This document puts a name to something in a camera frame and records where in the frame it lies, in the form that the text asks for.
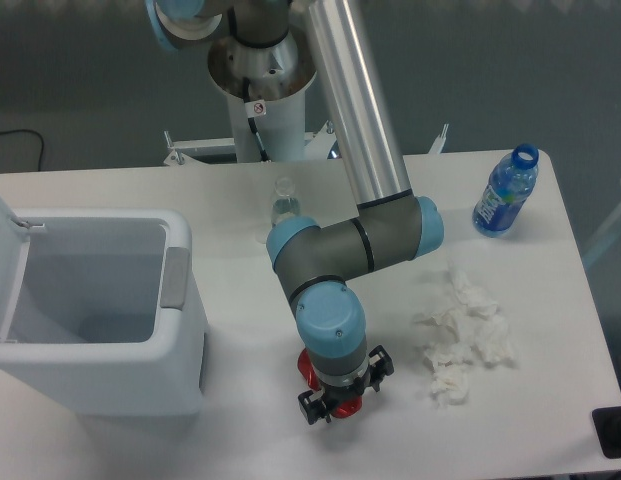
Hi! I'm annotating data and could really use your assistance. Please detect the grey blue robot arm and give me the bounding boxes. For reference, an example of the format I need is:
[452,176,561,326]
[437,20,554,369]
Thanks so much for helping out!
[146,1,444,423]

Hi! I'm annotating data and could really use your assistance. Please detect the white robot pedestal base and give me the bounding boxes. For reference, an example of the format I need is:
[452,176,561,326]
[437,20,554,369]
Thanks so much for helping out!
[162,24,451,166]

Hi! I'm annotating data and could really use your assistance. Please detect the black cable on floor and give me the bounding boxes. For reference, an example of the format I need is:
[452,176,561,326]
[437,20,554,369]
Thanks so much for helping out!
[0,128,45,171]

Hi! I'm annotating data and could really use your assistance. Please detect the black device at edge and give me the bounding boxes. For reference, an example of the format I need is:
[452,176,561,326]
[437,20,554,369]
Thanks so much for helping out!
[592,406,621,459]

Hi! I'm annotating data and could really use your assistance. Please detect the blue plastic drink bottle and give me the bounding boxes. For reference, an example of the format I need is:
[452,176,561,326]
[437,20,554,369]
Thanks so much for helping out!
[472,143,539,238]

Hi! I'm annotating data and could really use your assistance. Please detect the white frame at right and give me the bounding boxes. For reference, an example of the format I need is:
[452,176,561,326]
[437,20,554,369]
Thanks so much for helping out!
[581,180,621,271]

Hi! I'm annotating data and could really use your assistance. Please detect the crumpled white tissue pile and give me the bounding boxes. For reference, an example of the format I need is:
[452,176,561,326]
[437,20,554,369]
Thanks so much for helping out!
[414,263,518,408]

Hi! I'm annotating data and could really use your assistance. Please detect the crushed red can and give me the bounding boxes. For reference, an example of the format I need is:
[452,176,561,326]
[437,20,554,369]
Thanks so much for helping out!
[297,349,362,419]

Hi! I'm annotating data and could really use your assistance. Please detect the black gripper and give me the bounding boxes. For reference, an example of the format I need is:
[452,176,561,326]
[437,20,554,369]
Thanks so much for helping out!
[297,345,394,425]

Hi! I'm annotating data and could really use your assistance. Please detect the clear plastic water bottle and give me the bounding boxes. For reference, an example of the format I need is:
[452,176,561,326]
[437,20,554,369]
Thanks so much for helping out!
[270,176,301,227]

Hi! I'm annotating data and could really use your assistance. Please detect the white bottle cap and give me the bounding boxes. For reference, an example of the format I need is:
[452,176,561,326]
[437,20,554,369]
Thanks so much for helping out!
[256,231,268,244]

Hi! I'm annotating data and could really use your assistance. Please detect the white open trash bin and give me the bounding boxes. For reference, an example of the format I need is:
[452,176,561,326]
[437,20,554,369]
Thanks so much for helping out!
[0,197,208,416]

